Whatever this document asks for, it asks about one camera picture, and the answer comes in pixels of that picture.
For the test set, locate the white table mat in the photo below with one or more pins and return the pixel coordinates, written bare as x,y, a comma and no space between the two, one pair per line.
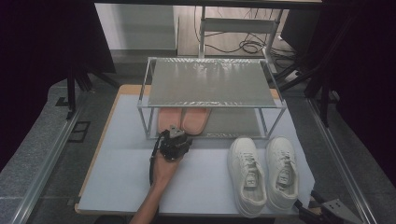
124,174

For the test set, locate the grey metal stand frame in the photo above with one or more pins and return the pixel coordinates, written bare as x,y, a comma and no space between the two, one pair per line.
236,25

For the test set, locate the two-tier metal shoe rack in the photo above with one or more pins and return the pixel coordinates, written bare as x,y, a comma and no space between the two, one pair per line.
233,84

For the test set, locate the black tripod stand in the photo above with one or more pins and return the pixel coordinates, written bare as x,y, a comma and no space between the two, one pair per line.
325,102
72,90

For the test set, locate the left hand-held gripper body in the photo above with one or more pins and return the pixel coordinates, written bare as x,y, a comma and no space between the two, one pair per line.
174,146

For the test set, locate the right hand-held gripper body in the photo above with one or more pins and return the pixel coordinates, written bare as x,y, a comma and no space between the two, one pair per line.
339,213

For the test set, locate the black curtain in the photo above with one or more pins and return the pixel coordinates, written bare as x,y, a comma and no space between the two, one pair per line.
370,77
37,62

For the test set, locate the white lace-up sneaker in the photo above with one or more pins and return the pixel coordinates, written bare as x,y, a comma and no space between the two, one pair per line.
281,186
246,186

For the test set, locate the aluminium floor rail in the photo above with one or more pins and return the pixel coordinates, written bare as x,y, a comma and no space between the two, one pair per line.
46,161
342,168

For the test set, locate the white power strip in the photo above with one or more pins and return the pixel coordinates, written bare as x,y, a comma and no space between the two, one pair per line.
291,75

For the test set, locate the person's left hand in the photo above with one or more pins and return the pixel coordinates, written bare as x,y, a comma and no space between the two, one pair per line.
165,172

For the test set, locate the pink rubber slipper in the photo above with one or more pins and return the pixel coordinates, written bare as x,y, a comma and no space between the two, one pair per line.
196,119
169,118

